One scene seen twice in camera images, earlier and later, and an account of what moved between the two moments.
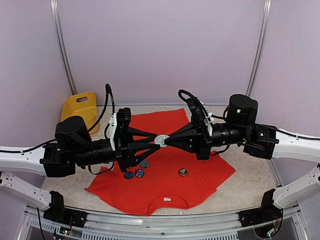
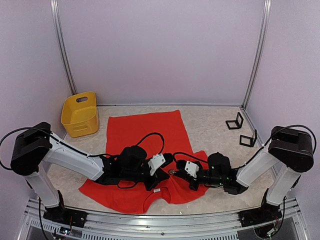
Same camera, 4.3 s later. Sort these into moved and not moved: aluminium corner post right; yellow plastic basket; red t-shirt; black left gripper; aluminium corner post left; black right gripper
Moved: black left gripper; red t-shirt; black right gripper
Not moved: aluminium corner post right; yellow plastic basket; aluminium corner post left
